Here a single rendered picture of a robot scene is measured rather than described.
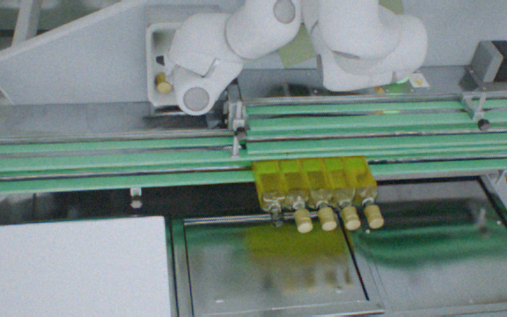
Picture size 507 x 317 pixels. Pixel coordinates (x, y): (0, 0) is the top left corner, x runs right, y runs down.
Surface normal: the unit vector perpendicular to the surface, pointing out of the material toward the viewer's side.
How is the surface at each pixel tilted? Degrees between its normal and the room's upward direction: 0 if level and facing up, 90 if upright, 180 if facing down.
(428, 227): 89
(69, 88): 0
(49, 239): 90
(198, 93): 17
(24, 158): 90
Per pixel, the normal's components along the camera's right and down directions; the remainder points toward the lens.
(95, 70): 0.16, 0.68
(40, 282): 0.09, -0.73
